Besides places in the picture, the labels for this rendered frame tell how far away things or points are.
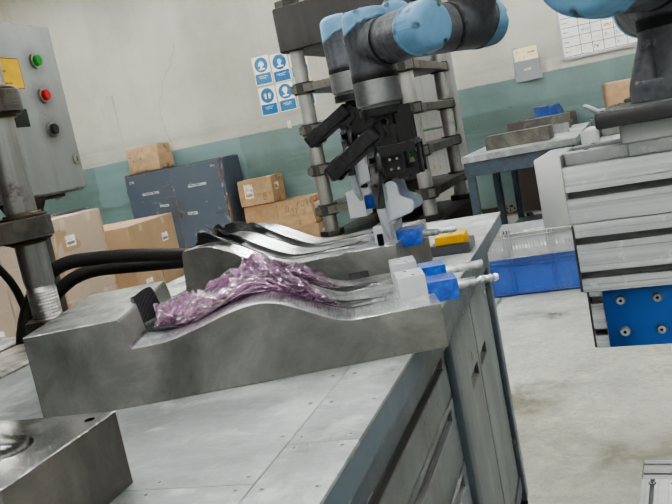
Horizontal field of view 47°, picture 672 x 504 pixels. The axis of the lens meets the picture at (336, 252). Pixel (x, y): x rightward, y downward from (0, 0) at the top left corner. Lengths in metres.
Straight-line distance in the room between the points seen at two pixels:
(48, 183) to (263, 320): 1.06
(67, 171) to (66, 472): 1.36
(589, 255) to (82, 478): 0.66
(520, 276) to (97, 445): 3.94
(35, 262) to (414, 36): 0.89
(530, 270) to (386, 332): 3.60
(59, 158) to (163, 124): 7.20
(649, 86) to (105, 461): 0.73
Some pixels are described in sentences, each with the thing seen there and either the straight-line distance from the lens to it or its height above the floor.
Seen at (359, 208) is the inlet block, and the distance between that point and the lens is 1.58.
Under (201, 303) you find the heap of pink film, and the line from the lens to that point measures 1.03.
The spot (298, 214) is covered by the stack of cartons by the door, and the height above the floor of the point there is 0.38.
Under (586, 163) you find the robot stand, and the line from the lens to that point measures 1.03.
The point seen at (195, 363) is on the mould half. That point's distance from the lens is 0.96.
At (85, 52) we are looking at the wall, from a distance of 9.71.
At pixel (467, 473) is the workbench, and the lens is 1.53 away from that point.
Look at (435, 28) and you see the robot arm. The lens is 1.16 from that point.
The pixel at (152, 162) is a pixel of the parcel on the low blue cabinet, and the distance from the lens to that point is 8.66.
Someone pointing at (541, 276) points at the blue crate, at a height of 0.09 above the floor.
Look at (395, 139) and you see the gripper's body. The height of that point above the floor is 1.05.
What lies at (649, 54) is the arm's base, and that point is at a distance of 1.04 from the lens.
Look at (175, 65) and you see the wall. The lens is 9.03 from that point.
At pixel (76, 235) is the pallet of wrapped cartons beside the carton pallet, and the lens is 5.25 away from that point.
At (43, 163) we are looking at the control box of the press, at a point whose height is 1.14.
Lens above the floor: 1.07
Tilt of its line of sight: 8 degrees down
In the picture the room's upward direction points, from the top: 11 degrees counter-clockwise
